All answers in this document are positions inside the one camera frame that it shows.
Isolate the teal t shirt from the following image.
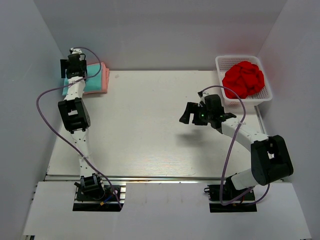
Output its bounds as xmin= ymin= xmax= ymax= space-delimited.
xmin=61 ymin=63 xmax=104 ymax=95

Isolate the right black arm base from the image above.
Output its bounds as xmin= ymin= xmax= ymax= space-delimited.
xmin=204 ymin=183 xmax=258 ymax=214

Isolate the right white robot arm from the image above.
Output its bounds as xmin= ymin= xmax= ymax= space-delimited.
xmin=72 ymin=91 xmax=294 ymax=206

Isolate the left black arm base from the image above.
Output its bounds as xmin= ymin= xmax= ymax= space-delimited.
xmin=72 ymin=185 xmax=125 ymax=212

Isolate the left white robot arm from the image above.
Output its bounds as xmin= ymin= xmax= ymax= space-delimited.
xmin=58 ymin=53 xmax=105 ymax=200

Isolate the folded pink t shirt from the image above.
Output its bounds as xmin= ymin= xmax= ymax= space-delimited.
xmin=83 ymin=62 xmax=110 ymax=95

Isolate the crumpled red t shirt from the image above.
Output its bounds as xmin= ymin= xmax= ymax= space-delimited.
xmin=222 ymin=61 xmax=265 ymax=99

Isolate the white plastic basket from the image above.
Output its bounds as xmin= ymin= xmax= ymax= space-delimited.
xmin=215 ymin=55 xmax=273 ymax=107

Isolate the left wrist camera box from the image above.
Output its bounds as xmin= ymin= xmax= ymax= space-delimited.
xmin=68 ymin=50 xmax=87 ymax=67

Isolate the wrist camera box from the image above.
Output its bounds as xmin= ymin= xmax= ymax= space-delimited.
xmin=68 ymin=50 xmax=87 ymax=67
xmin=204 ymin=94 xmax=224 ymax=115

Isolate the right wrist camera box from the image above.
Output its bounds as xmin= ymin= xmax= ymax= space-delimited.
xmin=204 ymin=94 xmax=224 ymax=115

